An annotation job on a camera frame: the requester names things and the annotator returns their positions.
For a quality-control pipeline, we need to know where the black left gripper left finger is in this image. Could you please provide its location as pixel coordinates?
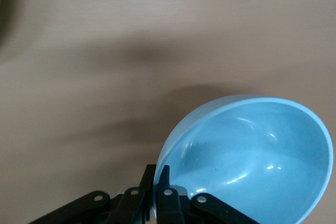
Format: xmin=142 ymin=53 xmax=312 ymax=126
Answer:
xmin=28 ymin=164 xmax=158 ymax=224

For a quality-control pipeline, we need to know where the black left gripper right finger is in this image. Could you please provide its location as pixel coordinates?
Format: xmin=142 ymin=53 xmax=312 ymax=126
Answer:
xmin=155 ymin=165 xmax=259 ymax=224

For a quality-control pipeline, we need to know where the blue bowl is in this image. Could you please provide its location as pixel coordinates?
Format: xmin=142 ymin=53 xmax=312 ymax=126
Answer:
xmin=153 ymin=94 xmax=334 ymax=224

